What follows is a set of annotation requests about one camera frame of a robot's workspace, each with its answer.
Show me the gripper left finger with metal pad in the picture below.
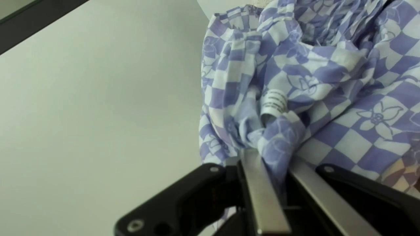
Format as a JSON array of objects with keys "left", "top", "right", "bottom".
[{"left": 116, "top": 150, "right": 293, "bottom": 236}]

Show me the gripper right finger with metal pad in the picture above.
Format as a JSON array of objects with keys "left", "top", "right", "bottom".
[{"left": 287, "top": 156, "right": 420, "bottom": 236}]

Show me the purple white checkered cloth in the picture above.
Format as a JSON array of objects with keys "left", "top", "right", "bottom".
[{"left": 197, "top": 0, "right": 420, "bottom": 194}]

